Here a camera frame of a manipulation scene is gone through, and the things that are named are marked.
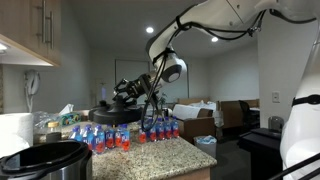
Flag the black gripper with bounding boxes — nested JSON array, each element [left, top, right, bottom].
[[113, 73, 160, 103]]

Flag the black pressure cooker lid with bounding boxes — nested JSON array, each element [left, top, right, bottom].
[[88, 99, 144, 127]]

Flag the steel pressure cooker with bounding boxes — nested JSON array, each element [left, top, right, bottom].
[[0, 139, 94, 180]]

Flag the white window shade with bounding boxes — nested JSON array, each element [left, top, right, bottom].
[[114, 59, 151, 107], [166, 63, 190, 103]]

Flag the green potted plant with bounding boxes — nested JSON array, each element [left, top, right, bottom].
[[158, 93, 169, 109]]

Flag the colourful tissue box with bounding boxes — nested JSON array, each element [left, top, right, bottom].
[[59, 103, 81, 126]]

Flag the white sheet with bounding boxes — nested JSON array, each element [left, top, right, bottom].
[[172, 101, 214, 121]]

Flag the brown armchair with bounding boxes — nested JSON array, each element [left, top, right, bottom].
[[176, 97, 217, 145]]

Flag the dark jar with label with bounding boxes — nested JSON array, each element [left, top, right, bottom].
[[45, 120, 63, 144]]

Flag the clear plastic bag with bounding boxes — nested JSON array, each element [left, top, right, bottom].
[[32, 110, 63, 134]]

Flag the white bag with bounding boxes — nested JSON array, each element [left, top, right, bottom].
[[212, 109, 224, 128]]

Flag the grey trash bin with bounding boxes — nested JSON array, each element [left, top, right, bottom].
[[193, 134, 218, 159]]

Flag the brown wooden desk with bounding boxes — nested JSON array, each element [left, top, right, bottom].
[[219, 99, 261, 129]]

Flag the white paper towel roll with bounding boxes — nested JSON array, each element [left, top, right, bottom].
[[0, 112, 34, 158]]

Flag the black office chair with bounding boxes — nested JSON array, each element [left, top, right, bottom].
[[238, 99, 262, 131]]

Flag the black side table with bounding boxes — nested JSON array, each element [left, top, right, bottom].
[[237, 128, 284, 180]]

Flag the grey cup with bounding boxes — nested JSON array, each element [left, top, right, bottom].
[[268, 115, 285, 133]]

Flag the white wall phone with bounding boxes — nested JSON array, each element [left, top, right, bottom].
[[23, 69, 42, 114]]

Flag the wooden wall cabinet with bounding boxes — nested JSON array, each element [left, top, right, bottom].
[[0, 0, 62, 67]]

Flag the white wall switch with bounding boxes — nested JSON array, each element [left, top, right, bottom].
[[271, 91, 281, 104]]

